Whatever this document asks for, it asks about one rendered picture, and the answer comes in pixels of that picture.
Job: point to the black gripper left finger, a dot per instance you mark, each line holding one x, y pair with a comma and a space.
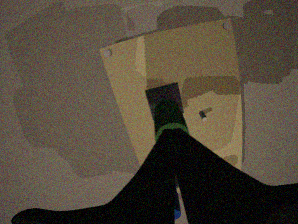
147, 199

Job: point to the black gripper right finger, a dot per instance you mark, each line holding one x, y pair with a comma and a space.
215, 192

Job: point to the yellow circuit board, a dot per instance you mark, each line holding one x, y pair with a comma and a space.
185, 77

